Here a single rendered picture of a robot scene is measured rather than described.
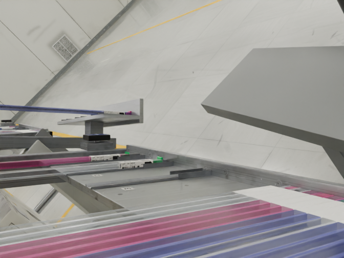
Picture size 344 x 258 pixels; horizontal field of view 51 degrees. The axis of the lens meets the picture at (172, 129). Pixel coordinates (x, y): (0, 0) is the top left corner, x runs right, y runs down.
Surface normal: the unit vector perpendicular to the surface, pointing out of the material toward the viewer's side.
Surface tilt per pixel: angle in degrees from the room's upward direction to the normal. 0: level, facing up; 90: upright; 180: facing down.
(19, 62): 90
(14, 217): 90
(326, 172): 0
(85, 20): 90
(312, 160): 0
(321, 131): 0
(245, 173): 44
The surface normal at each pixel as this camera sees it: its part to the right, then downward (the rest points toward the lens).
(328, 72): -0.61, -0.68
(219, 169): -0.85, 0.03
